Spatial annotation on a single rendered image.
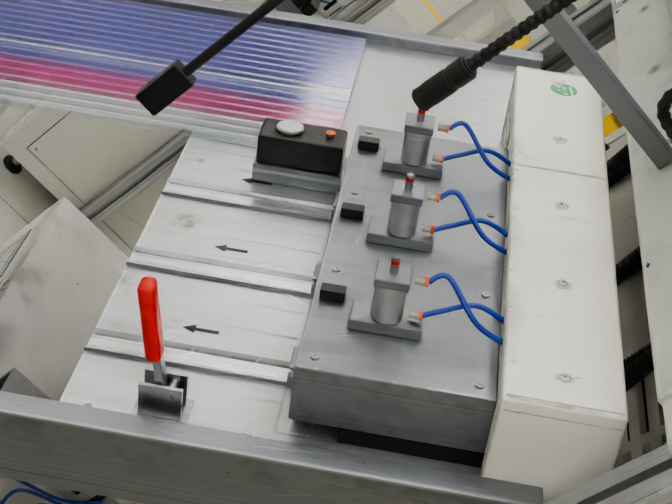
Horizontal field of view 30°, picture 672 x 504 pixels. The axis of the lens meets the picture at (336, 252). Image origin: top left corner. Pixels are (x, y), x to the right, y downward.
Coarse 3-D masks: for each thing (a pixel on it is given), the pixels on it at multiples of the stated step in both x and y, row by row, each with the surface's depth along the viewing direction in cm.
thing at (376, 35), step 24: (144, 0) 139; (168, 0) 139; (192, 0) 139; (288, 24) 138; (312, 24) 138; (336, 24) 138; (360, 24) 139; (408, 48) 138; (432, 48) 138; (456, 48) 137; (480, 48) 137
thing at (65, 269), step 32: (32, 224) 157; (64, 224) 154; (0, 256) 155; (32, 256) 147; (64, 256) 151; (96, 256) 156; (0, 288) 143; (32, 288) 144; (64, 288) 148; (96, 288) 153; (0, 320) 137; (32, 320) 141; (64, 320) 145; (96, 320) 150; (0, 352) 135; (32, 352) 138; (64, 352) 142; (64, 384) 140; (0, 480) 125
